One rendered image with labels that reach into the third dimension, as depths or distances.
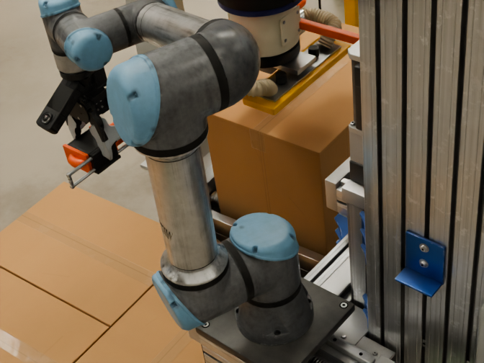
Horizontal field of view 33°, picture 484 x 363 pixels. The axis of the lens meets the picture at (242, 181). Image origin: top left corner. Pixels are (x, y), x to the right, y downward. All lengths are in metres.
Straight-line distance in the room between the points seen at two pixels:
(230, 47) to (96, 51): 0.39
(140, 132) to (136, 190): 2.52
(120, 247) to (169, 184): 1.34
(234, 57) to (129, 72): 0.15
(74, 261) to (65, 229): 0.16
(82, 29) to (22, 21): 3.78
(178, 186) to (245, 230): 0.25
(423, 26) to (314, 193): 1.12
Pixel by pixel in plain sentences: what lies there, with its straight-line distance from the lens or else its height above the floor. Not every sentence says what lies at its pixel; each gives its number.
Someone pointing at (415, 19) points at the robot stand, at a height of 1.68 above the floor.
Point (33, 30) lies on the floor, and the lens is 5.14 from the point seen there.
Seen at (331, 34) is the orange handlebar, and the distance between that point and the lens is 2.04.
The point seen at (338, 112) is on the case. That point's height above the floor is 0.95.
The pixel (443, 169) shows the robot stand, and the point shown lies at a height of 1.44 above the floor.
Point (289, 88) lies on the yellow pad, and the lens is 2.05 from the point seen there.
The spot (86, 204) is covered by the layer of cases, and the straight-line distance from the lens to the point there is 2.76.
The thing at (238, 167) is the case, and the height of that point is 0.79.
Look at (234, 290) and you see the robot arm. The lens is 1.42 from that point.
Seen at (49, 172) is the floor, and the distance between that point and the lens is 3.89.
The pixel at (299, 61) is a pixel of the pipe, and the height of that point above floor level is 1.16.
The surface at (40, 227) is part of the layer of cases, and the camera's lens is 2.73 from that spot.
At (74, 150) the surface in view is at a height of 1.26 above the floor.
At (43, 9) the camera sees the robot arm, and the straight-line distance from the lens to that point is 1.59.
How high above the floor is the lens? 2.25
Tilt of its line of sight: 39 degrees down
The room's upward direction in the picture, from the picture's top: 9 degrees counter-clockwise
